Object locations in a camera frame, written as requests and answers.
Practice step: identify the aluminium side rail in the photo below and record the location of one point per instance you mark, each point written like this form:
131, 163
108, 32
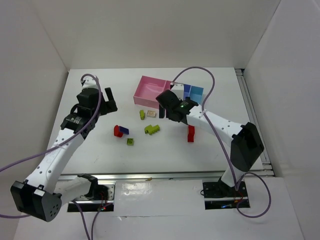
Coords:
265, 159

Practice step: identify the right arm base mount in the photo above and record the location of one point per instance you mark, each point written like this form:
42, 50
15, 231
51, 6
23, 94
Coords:
218, 197

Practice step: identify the small green lego brick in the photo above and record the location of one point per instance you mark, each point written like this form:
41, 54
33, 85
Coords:
142, 114

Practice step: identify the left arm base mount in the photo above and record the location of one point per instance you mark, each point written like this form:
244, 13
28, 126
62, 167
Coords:
103, 199

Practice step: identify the dark blue flat lego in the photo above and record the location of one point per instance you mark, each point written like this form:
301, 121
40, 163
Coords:
124, 130

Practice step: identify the tan lego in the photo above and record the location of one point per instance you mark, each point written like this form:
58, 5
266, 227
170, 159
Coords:
151, 114

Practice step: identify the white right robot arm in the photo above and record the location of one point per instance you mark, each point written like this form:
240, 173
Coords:
243, 139

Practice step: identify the green stepped lego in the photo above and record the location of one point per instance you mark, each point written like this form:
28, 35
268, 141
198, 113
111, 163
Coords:
151, 129

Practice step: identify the red stepped lego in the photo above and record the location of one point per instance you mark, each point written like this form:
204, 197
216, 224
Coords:
191, 134

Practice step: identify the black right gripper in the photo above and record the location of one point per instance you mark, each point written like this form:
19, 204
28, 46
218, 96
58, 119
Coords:
164, 100

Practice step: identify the red rounded lego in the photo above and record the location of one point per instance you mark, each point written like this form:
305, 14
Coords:
117, 132

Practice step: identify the pink compartment tray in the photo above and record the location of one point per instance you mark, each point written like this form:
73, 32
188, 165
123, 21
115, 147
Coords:
148, 89

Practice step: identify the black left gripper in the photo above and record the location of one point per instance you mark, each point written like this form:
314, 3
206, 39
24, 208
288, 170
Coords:
108, 105

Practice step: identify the small green square lego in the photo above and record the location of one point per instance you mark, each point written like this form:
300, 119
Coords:
130, 142

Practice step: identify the blue compartment tray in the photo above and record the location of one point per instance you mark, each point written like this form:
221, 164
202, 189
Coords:
195, 93

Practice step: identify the aluminium front rail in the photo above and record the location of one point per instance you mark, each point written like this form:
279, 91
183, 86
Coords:
158, 176

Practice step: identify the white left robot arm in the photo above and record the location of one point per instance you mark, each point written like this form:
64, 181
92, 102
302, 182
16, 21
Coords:
37, 195

